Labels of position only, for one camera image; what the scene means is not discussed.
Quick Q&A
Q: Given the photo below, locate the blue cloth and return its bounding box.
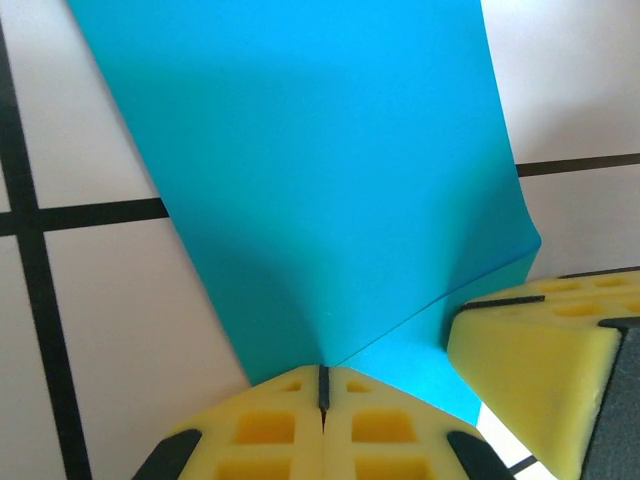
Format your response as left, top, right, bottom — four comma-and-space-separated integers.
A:
66, 0, 544, 437

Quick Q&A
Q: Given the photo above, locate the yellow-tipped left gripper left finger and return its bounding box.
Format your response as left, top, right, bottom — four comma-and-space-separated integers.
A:
130, 364, 325, 480

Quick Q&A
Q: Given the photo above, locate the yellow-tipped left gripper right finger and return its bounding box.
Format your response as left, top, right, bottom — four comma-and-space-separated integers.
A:
321, 364, 517, 480

